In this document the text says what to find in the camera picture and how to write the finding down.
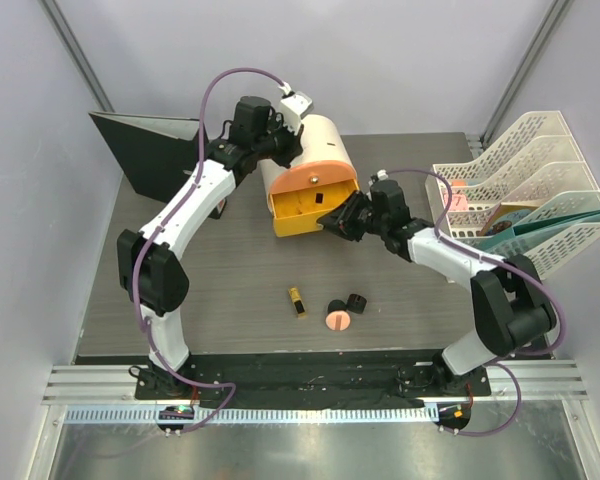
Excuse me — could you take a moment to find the yellow drawer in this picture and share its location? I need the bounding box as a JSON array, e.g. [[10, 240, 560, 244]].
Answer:
[[269, 180, 359, 237]]

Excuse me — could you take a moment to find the white slotted cable duct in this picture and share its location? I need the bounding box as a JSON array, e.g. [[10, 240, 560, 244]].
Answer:
[[64, 404, 439, 426]]

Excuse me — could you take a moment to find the white round drawer organizer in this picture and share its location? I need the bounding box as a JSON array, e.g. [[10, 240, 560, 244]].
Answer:
[[260, 114, 354, 214]]

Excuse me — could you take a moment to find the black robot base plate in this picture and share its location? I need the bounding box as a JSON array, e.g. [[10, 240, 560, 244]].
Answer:
[[128, 350, 491, 410]]

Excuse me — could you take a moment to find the colourful book in rack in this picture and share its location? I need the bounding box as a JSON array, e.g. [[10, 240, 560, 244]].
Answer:
[[479, 201, 542, 237]]

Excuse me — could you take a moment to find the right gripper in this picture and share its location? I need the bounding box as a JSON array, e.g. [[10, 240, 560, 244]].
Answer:
[[318, 191, 388, 243]]

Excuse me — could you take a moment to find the teal folder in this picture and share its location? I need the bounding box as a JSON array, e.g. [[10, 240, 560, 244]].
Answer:
[[477, 209, 600, 258]]

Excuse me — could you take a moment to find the white mesh file rack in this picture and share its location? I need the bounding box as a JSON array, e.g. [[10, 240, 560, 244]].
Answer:
[[425, 111, 600, 280]]

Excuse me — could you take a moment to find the black round jar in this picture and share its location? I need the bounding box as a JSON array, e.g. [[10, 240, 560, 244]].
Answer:
[[327, 299, 347, 313]]

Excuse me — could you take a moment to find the black lever arch binder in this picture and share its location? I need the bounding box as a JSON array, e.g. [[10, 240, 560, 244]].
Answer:
[[89, 111, 209, 204]]

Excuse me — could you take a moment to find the pink sticky note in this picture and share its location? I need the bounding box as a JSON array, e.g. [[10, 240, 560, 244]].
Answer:
[[443, 193, 469, 211]]

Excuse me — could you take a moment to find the pink powder puff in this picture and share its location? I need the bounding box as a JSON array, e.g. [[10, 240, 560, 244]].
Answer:
[[325, 310, 351, 332]]

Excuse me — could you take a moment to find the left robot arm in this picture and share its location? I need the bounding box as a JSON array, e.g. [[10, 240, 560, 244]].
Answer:
[[117, 92, 358, 399]]

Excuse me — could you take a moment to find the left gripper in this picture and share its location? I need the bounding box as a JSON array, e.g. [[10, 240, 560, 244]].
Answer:
[[254, 114, 305, 171]]

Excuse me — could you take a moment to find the gold black lipstick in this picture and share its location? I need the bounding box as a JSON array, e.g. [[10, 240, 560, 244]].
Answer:
[[288, 287, 307, 318]]

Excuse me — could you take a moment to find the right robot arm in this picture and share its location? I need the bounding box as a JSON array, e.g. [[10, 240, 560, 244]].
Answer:
[[337, 180, 558, 395]]

